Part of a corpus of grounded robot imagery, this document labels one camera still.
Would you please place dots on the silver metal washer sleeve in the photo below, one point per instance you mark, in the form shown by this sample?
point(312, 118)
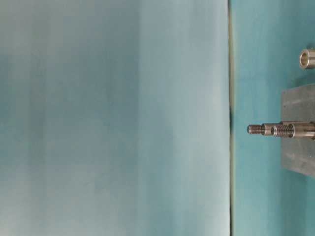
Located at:
point(307, 59)

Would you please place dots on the far threaded steel shaft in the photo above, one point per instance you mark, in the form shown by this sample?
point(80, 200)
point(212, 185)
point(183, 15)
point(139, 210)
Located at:
point(263, 129)

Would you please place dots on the threaded steel shaft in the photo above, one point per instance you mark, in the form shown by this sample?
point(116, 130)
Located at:
point(294, 130)
point(263, 129)

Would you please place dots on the near threaded steel shaft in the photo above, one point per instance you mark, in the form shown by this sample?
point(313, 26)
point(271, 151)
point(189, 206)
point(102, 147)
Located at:
point(294, 130)

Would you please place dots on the grey metal base plate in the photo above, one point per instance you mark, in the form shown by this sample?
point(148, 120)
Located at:
point(298, 104)

